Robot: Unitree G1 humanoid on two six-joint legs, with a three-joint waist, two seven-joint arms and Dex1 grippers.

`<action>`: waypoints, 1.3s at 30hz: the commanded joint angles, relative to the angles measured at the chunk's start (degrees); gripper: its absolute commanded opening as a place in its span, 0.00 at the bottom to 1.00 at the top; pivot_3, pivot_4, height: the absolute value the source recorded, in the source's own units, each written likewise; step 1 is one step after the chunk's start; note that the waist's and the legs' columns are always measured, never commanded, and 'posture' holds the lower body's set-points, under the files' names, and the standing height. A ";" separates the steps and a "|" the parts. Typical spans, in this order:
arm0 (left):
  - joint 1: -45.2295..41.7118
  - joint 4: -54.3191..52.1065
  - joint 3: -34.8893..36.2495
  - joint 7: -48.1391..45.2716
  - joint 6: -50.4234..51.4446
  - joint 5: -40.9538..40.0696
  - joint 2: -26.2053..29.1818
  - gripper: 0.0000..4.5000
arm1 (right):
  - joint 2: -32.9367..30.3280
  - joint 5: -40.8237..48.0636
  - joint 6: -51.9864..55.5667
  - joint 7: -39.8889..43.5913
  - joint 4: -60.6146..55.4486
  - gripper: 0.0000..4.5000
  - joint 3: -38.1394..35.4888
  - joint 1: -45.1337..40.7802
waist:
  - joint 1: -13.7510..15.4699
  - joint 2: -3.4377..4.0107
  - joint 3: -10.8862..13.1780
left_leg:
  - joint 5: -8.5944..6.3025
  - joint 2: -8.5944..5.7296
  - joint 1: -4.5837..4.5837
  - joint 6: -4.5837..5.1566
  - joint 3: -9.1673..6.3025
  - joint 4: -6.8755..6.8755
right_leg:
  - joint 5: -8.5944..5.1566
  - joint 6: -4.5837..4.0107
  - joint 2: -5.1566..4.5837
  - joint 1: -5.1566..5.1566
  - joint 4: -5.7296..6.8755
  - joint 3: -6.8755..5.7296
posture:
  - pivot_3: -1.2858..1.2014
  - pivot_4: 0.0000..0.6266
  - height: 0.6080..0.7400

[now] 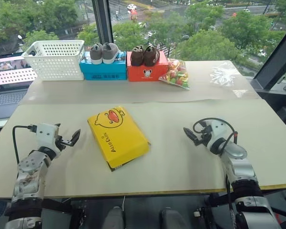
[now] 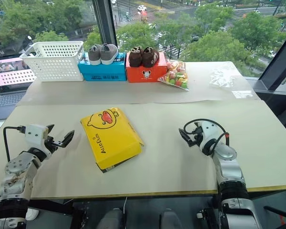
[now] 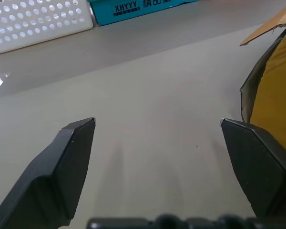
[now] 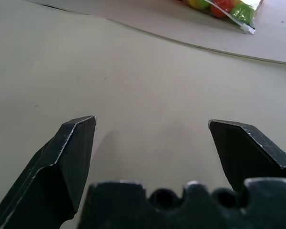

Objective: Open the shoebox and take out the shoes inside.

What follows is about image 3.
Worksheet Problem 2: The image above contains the yellow and black bag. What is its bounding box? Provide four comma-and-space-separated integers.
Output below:
239, 0, 286, 155

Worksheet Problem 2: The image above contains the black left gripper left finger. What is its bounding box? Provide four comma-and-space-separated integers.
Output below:
0, 117, 97, 229

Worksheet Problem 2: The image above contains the teal printed cardboard box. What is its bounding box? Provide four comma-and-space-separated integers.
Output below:
87, 0, 205, 26

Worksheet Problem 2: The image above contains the white perforated plastic basket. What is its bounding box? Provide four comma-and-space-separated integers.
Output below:
0, 0, 94, 57

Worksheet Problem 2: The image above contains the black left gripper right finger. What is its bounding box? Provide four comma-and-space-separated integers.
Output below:
219, 118, 286, 219

